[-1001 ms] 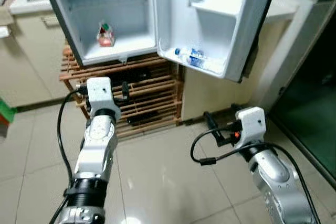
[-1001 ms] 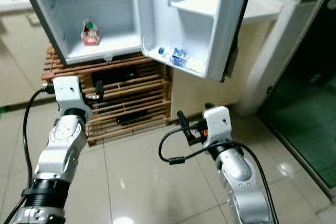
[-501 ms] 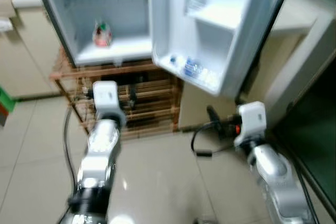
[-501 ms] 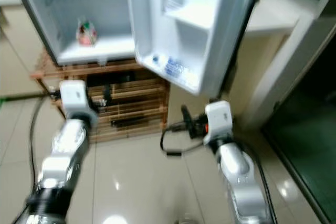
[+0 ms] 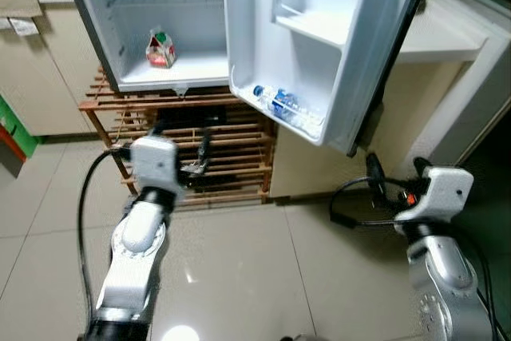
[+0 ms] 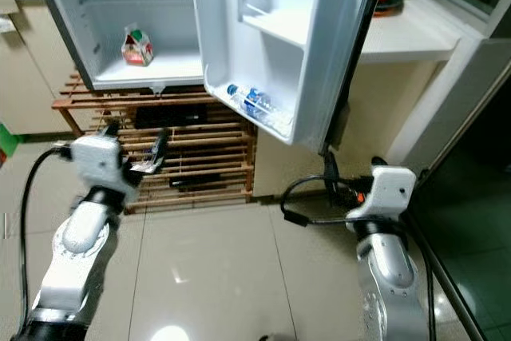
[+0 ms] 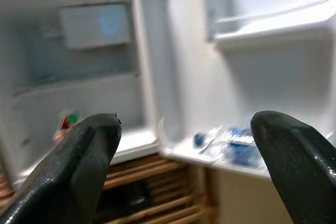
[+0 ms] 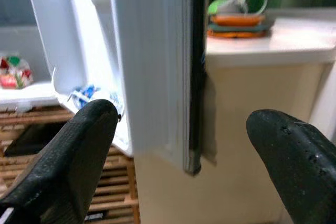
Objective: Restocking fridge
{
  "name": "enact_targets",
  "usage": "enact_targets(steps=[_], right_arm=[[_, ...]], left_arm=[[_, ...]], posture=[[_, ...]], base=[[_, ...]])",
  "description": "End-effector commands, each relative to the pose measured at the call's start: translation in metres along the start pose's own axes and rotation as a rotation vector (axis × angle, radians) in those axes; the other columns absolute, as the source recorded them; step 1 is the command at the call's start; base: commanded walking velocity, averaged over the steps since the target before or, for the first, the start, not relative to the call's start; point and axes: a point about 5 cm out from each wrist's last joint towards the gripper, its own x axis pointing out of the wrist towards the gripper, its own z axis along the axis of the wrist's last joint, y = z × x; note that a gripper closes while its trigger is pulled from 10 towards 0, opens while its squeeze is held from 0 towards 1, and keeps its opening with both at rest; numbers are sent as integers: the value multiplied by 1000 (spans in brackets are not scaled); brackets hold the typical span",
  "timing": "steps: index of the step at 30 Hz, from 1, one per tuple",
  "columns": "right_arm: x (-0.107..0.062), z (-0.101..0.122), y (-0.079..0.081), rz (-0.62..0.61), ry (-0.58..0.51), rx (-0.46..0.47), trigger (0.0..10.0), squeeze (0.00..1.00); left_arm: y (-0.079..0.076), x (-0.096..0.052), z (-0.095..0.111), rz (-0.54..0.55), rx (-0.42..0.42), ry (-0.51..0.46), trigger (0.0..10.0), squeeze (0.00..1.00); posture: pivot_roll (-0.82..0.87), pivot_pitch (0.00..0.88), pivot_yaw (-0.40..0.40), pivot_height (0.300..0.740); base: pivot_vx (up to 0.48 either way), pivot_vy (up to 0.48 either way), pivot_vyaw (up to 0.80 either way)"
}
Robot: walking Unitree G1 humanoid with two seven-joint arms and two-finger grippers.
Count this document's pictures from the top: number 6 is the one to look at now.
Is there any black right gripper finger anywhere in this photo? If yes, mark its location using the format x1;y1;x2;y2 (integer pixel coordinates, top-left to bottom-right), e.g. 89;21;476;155
322;150;343;199

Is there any red white milk carton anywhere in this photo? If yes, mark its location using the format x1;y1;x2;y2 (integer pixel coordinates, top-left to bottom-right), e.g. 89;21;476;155
121;27;155;67

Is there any clear water bottle blue label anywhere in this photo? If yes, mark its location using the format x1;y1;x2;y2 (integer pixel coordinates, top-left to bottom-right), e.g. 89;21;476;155
225;83;293;131

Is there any grey mini fridge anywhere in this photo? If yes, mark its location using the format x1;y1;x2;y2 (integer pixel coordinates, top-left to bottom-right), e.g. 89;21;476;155
28;0;208;93

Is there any grey fridge door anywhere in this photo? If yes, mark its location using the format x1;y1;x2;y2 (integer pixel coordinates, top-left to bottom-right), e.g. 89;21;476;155
189;0;396;155

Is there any black flat object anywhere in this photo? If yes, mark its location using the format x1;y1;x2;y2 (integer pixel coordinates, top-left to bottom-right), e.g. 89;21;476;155
134;105;204;128

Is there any wooden slat rack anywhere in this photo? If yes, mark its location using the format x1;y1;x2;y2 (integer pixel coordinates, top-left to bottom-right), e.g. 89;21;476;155
52;69;258;213

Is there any beige cabinet wooden top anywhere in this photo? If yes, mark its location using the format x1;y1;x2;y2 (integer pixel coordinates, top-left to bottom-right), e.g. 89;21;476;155
0;0;97;136

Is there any green red box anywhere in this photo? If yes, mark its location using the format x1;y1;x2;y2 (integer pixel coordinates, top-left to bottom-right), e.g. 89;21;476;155
0;121;23;158

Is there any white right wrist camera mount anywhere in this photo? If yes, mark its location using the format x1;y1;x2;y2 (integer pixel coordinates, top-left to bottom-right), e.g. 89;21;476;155
347;167;418;223

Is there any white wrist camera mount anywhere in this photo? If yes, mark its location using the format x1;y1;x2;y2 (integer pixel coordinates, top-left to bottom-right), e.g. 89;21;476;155
70;135;138;202
347;167;418;223

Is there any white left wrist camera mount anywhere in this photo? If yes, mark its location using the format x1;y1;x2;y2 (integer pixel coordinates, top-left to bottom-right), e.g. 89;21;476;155
70;135;138;202

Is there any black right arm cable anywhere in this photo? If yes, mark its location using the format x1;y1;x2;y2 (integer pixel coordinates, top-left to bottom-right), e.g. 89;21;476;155
279;175;362;227

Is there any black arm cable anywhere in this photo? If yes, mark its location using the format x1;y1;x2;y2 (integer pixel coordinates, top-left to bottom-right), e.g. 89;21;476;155
18;145;77;334
279;175;362;227

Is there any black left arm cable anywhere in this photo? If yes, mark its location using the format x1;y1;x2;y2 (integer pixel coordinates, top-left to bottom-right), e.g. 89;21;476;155
18;145;77;334

